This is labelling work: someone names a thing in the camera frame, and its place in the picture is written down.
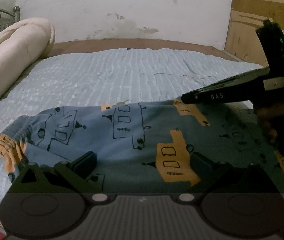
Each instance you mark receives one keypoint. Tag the person's right hand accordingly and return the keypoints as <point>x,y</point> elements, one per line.
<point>269,127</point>

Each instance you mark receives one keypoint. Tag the blue pants with orange print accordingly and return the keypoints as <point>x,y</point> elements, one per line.
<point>137,140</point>

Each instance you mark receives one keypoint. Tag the plywood panel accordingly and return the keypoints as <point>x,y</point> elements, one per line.
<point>254,17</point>

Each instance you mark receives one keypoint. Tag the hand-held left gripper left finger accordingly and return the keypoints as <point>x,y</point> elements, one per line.
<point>85,163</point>

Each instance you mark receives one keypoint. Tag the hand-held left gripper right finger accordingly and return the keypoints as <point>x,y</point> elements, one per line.
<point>202,164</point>

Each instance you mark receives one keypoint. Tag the light blue quilted mattress pad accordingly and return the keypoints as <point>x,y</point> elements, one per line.
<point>107,77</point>

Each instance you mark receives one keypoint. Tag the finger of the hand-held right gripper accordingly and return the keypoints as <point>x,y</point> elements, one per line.
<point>222,93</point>

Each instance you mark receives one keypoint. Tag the wooden bed board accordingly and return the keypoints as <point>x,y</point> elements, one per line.
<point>137,43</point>

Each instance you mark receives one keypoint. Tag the cream rolled comforter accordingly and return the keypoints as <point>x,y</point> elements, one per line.
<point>12,55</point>

